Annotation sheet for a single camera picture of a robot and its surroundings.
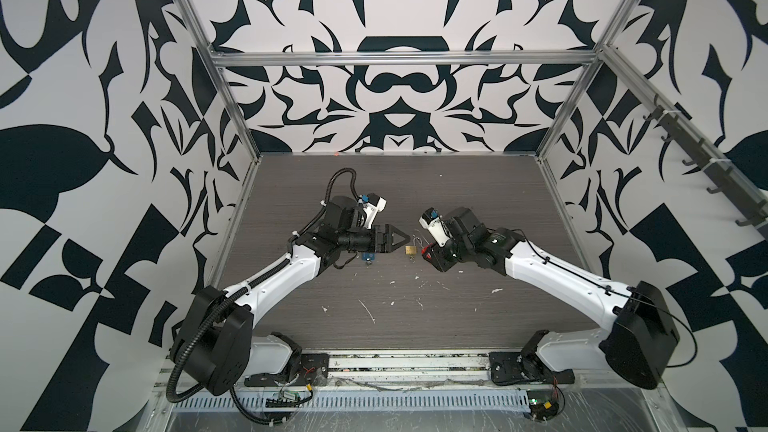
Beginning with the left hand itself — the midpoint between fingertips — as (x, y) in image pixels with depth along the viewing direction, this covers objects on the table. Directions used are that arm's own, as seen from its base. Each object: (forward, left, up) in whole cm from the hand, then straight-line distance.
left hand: (404, 235), depth 77 cm
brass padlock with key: (+5, -4, -19) cm, 20 cm away
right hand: (-1, -7, -6) cm, 10 cm away
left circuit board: (-32, +28, -15) cm, 45 cm away
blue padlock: (+3, +10, -19) cm, 22 cm away
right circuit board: (-36, -31, -21) cm, 52 cm away
